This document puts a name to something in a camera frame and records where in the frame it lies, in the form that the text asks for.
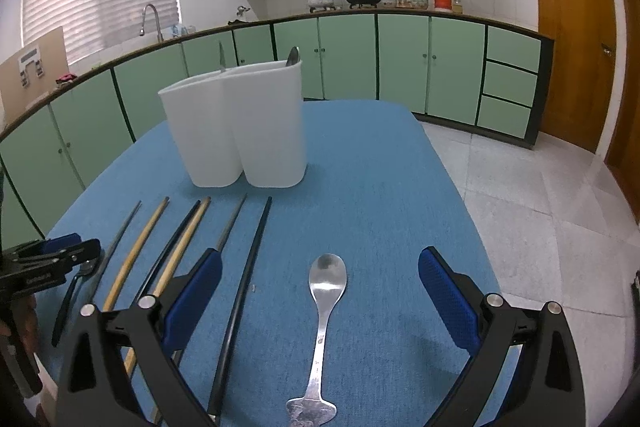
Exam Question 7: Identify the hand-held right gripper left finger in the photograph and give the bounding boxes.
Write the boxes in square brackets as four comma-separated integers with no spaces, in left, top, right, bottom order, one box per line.
[55,248,223,427]

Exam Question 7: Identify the green base cabinets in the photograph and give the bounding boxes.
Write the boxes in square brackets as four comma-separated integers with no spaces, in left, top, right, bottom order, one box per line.
[0,11,556,238]

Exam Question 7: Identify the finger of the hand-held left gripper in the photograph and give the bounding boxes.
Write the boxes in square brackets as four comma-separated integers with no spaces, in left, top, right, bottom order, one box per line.
[15,233,83,259]
[62,239,102,267]

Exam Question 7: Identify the white plastic utensil holder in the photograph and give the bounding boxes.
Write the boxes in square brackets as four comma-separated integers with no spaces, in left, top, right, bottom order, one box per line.
[158,59,307,189]

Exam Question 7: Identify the wooden door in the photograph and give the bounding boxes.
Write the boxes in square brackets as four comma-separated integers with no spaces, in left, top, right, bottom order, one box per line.
[521,0,623,155]
[602,0,640,228]

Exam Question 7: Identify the wooden chopstick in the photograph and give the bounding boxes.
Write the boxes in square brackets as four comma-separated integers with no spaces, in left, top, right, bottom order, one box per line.
[102,197,171,314]
[122,197,212,378]

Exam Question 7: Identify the cardboard sheet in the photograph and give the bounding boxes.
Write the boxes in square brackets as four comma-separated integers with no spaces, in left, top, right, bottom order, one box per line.
[0,26,70,122]

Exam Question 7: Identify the silver spoon with embossed handle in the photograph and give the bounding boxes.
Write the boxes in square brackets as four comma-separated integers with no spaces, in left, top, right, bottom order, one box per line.
[285,253,348,427]

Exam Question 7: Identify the steel sink faucet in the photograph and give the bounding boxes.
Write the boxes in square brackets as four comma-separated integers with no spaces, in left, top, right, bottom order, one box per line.
[139,3,166,42]

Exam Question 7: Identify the blue tablecloth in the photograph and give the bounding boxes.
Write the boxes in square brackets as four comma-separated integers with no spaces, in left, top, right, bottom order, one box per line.
[30,99,518,427]

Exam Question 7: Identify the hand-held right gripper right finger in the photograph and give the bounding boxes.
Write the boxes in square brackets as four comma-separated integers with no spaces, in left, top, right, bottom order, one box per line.
[417,247,588,427]

